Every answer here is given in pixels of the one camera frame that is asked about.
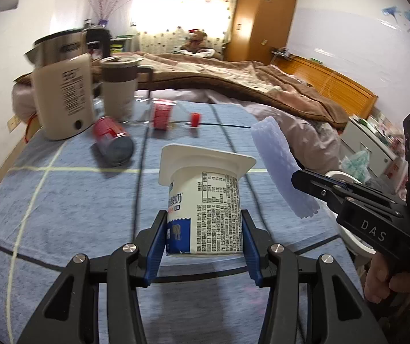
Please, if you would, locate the green patterned plastic bag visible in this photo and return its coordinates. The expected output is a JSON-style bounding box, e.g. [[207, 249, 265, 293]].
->
[[341, 148, 372, 183]]

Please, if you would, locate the wooden wardrobe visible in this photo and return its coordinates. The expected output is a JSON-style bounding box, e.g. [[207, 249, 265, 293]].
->
[[223, 0, 300, 65]]

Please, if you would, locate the blue checked bed sheet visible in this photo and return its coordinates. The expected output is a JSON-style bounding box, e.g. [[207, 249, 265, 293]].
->
[[0, 98, 356, 344]]

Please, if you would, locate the beige steel electric kettle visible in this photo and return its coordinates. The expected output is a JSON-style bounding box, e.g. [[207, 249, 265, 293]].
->
[[24, 28, 110, 141]]

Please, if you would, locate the white drawer cabinet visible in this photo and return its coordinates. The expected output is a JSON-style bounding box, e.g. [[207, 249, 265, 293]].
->
[[341, 116, 406, 173]]

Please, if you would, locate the white yogurt cup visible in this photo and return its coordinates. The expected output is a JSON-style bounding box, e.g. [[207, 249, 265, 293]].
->
[[158, 144, 257, 258]]

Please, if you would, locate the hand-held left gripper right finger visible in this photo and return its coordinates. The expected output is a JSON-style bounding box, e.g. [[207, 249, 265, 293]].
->
[[241, 209, 390, 344]]

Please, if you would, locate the beige tumbler with brown band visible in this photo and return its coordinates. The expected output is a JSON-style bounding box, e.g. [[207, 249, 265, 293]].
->
[[99, 55, 153, 120]]

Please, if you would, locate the vase of purple sticks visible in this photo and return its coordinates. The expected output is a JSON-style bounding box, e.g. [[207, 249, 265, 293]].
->
[[88, 0, 130, 31]]

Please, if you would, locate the brown blanket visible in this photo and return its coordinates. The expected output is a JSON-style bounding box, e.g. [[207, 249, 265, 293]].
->
[[135, 52, 349, 130]]

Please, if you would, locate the brown teddy bear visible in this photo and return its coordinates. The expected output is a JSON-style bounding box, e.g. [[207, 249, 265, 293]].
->
[[181, 29, 209, 52]]

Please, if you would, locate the cluttered desk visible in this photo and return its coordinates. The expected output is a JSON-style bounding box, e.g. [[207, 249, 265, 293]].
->
[[110, 32, 139, 52]]

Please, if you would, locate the white waste bin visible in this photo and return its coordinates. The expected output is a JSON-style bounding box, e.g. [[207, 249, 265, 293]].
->
[[325, 170, 377, 280]]

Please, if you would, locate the wooden headboard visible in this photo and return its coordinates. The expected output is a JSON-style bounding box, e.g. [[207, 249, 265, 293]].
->
[[273, 54, 379, 119]]

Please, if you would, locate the short red drink can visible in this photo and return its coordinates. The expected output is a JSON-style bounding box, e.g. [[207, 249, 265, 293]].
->
[[93, 116, 134, 167]]

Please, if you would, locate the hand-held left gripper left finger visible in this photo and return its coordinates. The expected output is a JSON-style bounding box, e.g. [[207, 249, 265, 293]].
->
[[17, 210, 168, 344]]

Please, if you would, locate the person's right hand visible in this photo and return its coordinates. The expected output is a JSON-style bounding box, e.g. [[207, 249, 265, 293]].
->
[[366, 251, 410, 303]]

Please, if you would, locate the dotted window curtain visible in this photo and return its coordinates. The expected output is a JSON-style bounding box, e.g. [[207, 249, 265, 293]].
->
[[131, 0, 239, 56]]

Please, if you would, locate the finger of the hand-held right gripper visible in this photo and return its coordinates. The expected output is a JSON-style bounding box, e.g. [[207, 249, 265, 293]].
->
[[291, 169, 406, 210]]

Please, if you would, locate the clear bottle with red label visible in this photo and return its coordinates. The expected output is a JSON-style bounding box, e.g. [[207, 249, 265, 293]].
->
[[133, 97, 191, 131]]

